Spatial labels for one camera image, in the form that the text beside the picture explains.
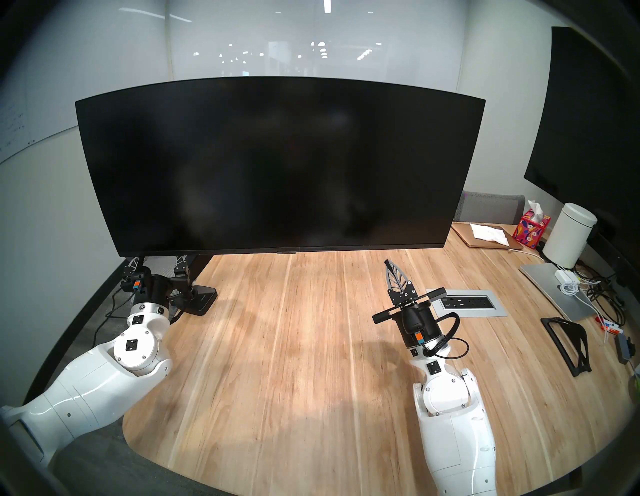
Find brown wooden board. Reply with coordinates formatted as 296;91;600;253
450;221;524;251

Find grey adapter box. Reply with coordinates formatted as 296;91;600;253
615;332;636;364

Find curved black computer monitor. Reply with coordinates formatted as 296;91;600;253
75;76;487;258

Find black floor cable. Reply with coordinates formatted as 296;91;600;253
92;290;133;336

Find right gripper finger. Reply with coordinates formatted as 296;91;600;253
384;259;406;307
386;259;419;305

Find black tangled cables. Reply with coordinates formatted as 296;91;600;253
575;262;628;326

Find large black wall screen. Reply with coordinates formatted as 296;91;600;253
523;26;640;296

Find white cylindrical canister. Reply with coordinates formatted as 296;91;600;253
542;202;598;269

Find grey mesh office chair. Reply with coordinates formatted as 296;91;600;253
457;191;527;226
142;256;178;276

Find silver laptop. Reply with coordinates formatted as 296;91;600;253
518;262;601;323

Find white power adapter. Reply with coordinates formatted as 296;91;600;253
554;269;581;296

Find silver table power outlet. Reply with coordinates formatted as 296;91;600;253
426;288;507;318

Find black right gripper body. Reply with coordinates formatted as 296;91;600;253
372;287;447;348

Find wide glass whiteboard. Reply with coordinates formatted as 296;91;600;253
167;0;463;110

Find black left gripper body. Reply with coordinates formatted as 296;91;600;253
121;267;193;307

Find thick black wrist cable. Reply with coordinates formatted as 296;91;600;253
167;295;193;326

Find black laptop stand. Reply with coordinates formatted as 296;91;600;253
540;316;593;377

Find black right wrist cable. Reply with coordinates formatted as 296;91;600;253
422;312;471;361

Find colourful floral tissue box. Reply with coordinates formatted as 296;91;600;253
511;200;552;251

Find whiteboard with handwriting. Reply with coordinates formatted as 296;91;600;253
0;75;76;166

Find black monitor mount base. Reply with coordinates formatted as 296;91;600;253
177;285;219;317

